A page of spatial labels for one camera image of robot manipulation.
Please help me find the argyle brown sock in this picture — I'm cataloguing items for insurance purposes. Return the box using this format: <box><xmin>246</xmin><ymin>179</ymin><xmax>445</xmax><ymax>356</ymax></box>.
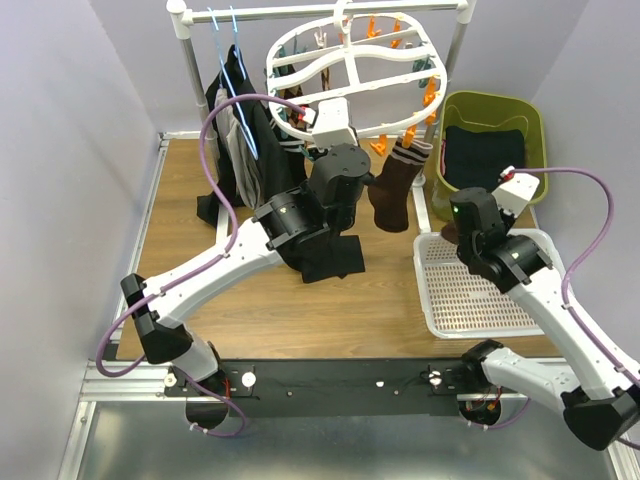
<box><xmin>320</xmin><ymin>68</ymin><xmax>331</xmax><ymax>91</ymax></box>
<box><xmin>279</xmin><ymin>84</ymin><xmax>309</xmax><ymax>129</ymax></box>

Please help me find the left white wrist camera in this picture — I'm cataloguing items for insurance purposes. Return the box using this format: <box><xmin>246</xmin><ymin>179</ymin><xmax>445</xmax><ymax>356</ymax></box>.
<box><xmin>301</xmin><ymin>97</ymin><xmax>358</xmax><ymax>149</ymax></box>

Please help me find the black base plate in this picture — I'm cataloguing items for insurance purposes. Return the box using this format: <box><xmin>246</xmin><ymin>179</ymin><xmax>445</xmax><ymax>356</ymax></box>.
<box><xmin>165</xmin><ymin>358</ymin><xmax>491</xmax><ymax>419</ymax></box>

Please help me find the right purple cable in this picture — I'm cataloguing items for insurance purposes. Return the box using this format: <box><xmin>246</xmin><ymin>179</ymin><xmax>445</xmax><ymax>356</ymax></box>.
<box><xmin>504</xmin><ymin>167</ymin><xmax>640</xmax><ymax>384</ymax></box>

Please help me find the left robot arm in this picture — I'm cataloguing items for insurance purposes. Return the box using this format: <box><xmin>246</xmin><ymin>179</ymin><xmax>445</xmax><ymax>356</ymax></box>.
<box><xmin>121</xmin><ymin>144</ymin><xmax>373</xmax><ymax>395</ymax></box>

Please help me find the purple cable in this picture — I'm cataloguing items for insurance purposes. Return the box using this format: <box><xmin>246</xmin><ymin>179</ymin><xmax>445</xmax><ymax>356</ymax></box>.
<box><xmin>95</xmin><ymin>94</ymin><xmax>316</xmax><ymax>377</ymax></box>
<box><xmin>504</xmin><ymin>167</ymin><xmax>640</xmax><ymax>384</ymax></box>

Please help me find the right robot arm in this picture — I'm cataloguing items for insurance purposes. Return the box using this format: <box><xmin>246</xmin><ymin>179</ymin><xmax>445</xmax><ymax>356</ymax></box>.
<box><xmin>450</xmin><ymin>187</ymin><xmax>639</xmax><ymax>451</ymax></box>

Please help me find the brown striped sock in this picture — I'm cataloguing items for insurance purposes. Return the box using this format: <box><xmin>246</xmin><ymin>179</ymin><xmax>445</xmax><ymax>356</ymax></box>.
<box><xmin>440</xmin><ymin>222</ymin><xmax>460</xmax><ymax>245</ymax></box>
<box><xmin>367</xmin><ymin>138</ymin><xmax>433</xmax><ymax>233</ymax></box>

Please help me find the white round clip hanger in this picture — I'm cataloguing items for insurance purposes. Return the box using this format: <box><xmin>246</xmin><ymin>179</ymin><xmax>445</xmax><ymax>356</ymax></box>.
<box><xmin>265</xmin><ymin>1</ymin><xmax>471</xmax><ymax>144</ymax></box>

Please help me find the white perforated basket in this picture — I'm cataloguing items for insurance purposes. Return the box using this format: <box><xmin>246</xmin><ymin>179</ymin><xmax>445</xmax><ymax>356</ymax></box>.
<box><xmin>413</xmin><ymin>232</ymin><xmax>542</xmax><ymax>340</ymax></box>

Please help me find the black cloth in bin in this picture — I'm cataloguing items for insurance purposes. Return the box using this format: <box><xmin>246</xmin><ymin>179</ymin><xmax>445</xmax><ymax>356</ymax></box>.
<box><xmin>443</xmin><ymin>126</ymin><xmax>526</xmax><ymax>191</ymax></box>

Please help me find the blue wire hanger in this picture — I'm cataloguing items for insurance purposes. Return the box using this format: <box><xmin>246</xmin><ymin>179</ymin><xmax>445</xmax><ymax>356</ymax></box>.
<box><xmin>208</xmin><ymin>3</ymin><xmax>261</xmax><ymax>161</ymax></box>

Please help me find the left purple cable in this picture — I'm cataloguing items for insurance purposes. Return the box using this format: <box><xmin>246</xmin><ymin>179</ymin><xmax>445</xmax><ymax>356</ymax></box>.
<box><xmin>95</xmin><ymin>94</ymin><xmax>316</xmax><ymax>377</ymax></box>

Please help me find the aluminium frame rail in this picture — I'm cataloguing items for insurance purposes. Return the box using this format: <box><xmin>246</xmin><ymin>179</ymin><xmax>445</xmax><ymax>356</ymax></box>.
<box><xmin>58</xmin><ymin>133</ymin><xmax>171</xmax><ymax>479</ymax></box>

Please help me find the black hanging garment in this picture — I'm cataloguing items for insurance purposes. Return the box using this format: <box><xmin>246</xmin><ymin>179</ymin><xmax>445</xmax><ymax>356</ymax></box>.
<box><xmin>196</xmin><ymin>43</ymin><xmax>366</xmax><ymax>285</ymax></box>

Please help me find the white clothes rack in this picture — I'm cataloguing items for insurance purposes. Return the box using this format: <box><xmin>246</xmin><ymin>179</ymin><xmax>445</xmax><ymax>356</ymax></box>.
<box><xmin>166</xmin><ymin>1</ymin><xmax>453</xmax><ymax>226</ymax></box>

